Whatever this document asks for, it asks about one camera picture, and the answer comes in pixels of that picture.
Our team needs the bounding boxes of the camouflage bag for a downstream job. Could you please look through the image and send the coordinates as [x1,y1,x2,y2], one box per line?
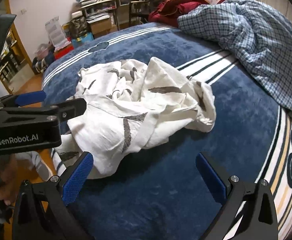
[69,17,88,39]

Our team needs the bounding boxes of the white shirt with grey strokes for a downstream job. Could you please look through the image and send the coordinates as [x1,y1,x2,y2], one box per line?
[51,56,217,180]

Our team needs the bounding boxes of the white printed paper board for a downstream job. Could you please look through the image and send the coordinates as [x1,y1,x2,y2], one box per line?
[45,16,72,52]

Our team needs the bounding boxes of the wooden door frame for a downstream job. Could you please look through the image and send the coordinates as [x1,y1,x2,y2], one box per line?
[0,0,37,96]

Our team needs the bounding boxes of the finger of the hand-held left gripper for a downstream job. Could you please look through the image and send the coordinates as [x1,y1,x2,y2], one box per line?
[0,98,87,122]
[0,91,47,110]

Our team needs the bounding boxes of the clear plastic bag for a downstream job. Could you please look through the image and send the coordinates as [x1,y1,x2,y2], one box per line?
[34,43,53,58]

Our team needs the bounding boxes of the red box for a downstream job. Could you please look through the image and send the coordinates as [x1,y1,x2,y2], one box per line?
[54,46,74,60]

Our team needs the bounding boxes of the cardboard box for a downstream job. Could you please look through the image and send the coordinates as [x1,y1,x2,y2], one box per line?
[88,17,113,35]

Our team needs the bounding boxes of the blue box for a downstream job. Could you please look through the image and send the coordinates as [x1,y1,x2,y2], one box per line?
[71,32,94,48]

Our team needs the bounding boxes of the person's grey shoe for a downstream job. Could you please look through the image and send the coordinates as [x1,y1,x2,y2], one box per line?
[31,152,54,182]

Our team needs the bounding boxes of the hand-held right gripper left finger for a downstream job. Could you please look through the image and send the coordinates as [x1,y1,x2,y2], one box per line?
[12,151,94,240]

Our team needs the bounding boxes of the blue plaid shirt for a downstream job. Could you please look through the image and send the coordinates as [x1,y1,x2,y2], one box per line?
[177,0,292,113]

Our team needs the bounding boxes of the wooden desk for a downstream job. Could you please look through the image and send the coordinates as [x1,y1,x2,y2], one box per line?
[80,0,146,32]

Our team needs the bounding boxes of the striped cloth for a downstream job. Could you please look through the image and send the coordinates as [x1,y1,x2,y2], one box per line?
[32,52,55,74]

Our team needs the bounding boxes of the person's left hand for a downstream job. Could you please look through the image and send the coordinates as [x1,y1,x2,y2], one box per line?
[0,154,20,206]

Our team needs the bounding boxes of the blue striped blanket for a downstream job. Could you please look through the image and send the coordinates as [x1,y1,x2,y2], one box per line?
[42,22,292,240]

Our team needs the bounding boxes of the black chair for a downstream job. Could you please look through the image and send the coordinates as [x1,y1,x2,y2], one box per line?
[129,0,161,26]

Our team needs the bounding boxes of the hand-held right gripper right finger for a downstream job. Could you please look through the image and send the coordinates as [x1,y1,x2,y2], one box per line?
[195,152,278,240]

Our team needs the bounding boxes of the red quilt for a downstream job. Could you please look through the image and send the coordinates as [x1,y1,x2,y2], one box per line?
[148,0,239,28]

